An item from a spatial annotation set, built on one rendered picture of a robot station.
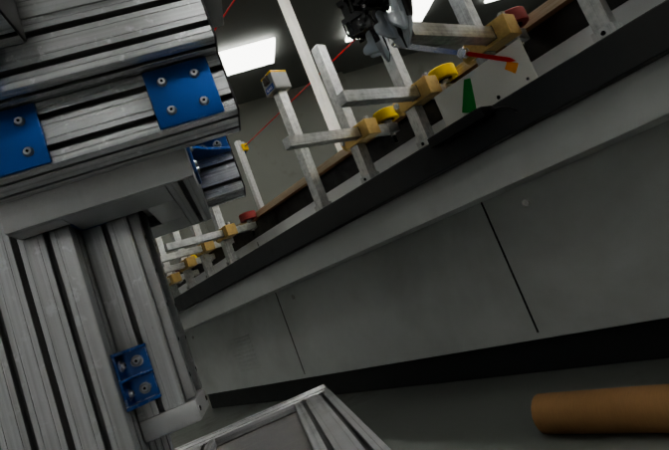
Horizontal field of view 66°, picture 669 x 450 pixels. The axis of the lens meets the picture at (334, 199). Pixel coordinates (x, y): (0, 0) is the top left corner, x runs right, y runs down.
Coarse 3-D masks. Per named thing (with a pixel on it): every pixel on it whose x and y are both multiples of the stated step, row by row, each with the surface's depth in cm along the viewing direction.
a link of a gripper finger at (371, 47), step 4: (368, 32) 133; (368, 36) 133; (380, 36) 132; (368, 40) 133; (372, 40) 132; (380, 40) 131; (368, 44) 133; (372, 44) 132; (376, 44) 131; (380, 44) 131; (384, 44) 132; (364, 48) 134; (368, 48) 133; (372, 48) 133; (376, 48) 132; (380, 48) 131; (384, 48) 131; (364, 52) 134; (368, 52) 133; (372, 52) 133; (376, 52) 132; (380, 52) 132; (384, 52) 131; (388, 52) 132; (384, 56) 132; (388, 56) 132; (388, 60) 132
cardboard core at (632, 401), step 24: (552, 408) 105; (576, 408) 100; (600, 408) 97; (624, 408) 93; (648, 408) 90; (552, 432) 106; (576, 432) 102; (600, 432) 98; (624, 432) 95; (648, 432) 92
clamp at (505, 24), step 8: (504, 16) 114; (512, 16) 116; (488, 24) 117; (496, 24) 115; (504, 24) 114; (512, 24) 115; (496, 32) 116; (504, 32) 114; (512, 32) 113; (520, 32) 116; (496, 40) 116; (504, 40) 116; (472, 48) 121; (480, 48) 119; (488, 48) 118; (496, 48) 119; (472, 64) 124
